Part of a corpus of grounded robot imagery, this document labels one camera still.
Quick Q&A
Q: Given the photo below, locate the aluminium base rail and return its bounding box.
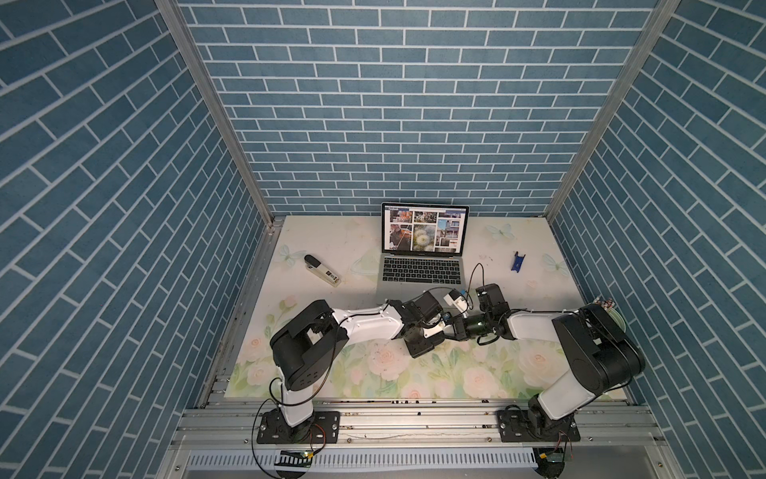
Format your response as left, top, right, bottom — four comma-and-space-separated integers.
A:
171, 399, 665, 450

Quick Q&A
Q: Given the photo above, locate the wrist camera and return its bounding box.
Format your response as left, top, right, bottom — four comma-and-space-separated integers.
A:
446, 289, 470, 315
423, 321, 450, 342

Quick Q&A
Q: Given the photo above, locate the floral table mat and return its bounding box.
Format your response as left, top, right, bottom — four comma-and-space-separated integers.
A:
225, 216, 582, 399

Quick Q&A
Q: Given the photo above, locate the blue plastic clip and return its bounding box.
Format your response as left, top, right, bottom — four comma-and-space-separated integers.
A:
511, 251, 526, 273

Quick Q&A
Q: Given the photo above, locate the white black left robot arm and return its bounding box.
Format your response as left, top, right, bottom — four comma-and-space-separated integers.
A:
255, 291, 451, 444

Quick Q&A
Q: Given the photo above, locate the grey black handheld remote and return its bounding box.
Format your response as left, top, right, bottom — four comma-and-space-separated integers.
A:
303, 255, 340, 287

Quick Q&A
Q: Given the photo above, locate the silver open laptop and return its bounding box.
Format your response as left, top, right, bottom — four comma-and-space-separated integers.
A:
376, 202, 470, 303

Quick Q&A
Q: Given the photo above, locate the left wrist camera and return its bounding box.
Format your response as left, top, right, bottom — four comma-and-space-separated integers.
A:
423, 321, 450, 342

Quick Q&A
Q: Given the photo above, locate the coloured pencils bundle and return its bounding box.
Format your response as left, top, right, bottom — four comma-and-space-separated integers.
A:
594, 297, 616, 311

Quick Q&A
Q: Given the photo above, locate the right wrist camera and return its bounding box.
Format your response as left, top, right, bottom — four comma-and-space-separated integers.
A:
446, 289, 470, 315

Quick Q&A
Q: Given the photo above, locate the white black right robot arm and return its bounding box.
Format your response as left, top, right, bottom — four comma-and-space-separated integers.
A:
446, 283, 646, 445

